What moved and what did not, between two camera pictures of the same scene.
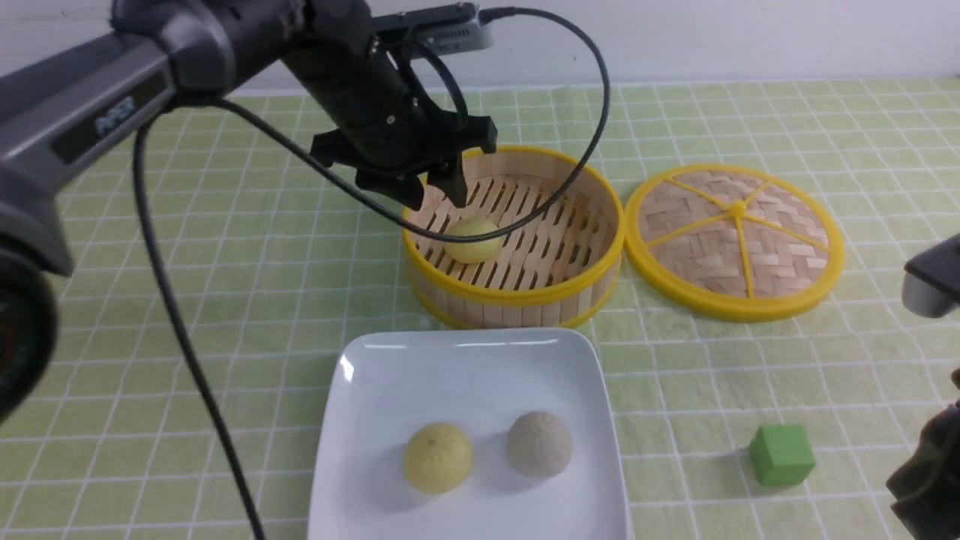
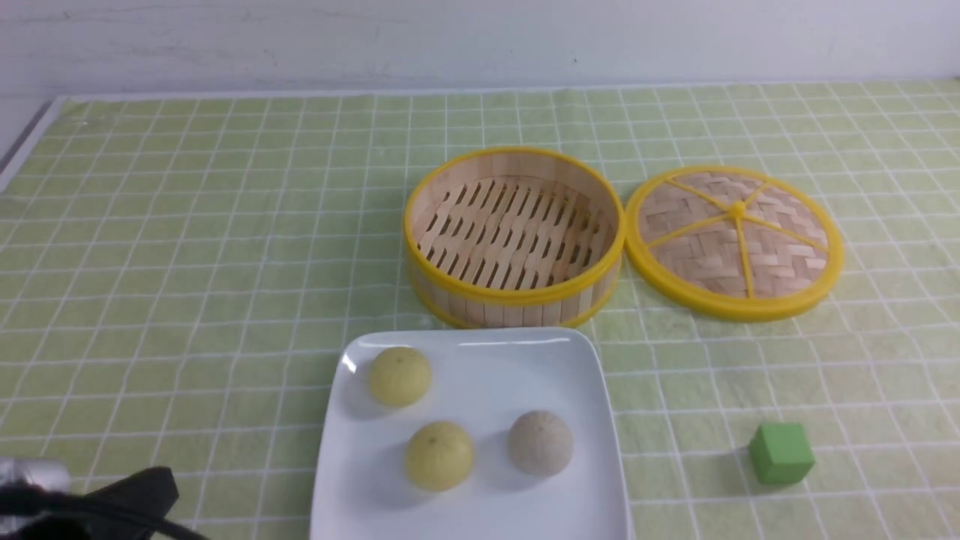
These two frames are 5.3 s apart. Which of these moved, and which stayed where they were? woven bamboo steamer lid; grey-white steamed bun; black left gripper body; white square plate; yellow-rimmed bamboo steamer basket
Moved: black left gripper body
Stayed: grey-white steamed bun; yellow-rimmed bamboo steamer basket; white square plate; woven bamboo steamer lid
